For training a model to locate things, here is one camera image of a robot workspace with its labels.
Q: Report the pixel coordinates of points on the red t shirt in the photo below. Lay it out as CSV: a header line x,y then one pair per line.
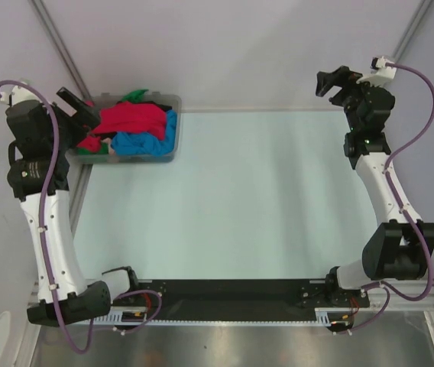
x,y
124,117

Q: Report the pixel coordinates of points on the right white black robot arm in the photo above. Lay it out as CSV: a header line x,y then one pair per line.
x,y
397,257

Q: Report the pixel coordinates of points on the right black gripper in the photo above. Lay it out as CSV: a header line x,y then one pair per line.
x,y
342,77

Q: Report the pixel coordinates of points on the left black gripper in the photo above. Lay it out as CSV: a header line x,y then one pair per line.
x,y
80,129

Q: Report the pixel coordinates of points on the grey plastic bin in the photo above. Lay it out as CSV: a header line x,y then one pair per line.
x,y
105,101

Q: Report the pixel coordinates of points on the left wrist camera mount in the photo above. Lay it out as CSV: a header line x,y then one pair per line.
x,y
13,92

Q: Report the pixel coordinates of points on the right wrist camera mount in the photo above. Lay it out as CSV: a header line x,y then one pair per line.
x,y
382,72

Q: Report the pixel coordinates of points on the aluminium rail frame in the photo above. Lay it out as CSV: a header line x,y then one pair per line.
x,y
408,302

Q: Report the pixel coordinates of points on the green t shirt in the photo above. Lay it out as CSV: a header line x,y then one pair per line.
x,y
133,97

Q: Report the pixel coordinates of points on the black t shirt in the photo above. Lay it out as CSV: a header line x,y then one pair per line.
x,y
161,106

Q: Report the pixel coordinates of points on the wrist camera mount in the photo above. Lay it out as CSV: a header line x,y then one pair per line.
x,y
13,92
382,72

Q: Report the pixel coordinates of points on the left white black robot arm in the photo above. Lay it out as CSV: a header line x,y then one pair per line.
x,y
38,175

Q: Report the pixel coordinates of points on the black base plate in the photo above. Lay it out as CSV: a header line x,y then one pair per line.
x,y
237,311

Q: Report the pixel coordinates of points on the blue t shirt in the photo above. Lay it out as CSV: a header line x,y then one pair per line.
x,y
145,143

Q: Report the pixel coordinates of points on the white slotted cable duct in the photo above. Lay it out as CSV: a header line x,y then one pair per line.
x,y
131,318

